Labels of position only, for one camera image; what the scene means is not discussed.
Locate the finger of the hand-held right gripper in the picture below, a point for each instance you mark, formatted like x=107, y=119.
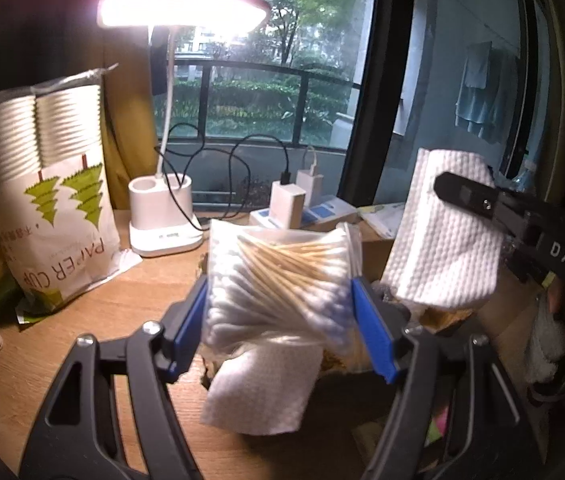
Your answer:
x=467, y=194

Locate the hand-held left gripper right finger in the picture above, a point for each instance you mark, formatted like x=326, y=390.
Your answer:
x=372, y=330

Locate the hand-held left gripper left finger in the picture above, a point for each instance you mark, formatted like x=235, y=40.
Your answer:
x=187, y=330

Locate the white paper towel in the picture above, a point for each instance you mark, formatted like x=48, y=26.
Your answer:
x=437, y=250
x=257, y=390

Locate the cardboard box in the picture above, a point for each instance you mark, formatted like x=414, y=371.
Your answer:
x=375, y=260

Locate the bag of cotton swabs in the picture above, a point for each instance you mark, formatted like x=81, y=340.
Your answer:
x=277, y=280

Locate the clear water bottle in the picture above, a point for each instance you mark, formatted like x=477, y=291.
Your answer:
x=522, y=180

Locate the clear bag of papers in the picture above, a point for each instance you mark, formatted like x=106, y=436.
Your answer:
x=382, y=220

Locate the hanging teal cloth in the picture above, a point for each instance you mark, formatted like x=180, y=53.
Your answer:
x=482, y=100

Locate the colourful paper pad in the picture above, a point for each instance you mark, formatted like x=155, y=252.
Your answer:
x=440, y=425

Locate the white desk lamp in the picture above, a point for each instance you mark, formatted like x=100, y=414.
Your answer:
x=160, y=210

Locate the blue white box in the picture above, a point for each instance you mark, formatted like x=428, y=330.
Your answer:
x=332, y=210

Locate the pack of paper cups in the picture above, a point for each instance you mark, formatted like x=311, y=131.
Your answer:
x=62, y=220

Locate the balcony railing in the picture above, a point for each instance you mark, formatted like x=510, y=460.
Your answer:
x=262, y=67

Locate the dark window frame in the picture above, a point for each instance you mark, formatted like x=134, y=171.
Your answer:
x=377, y=85

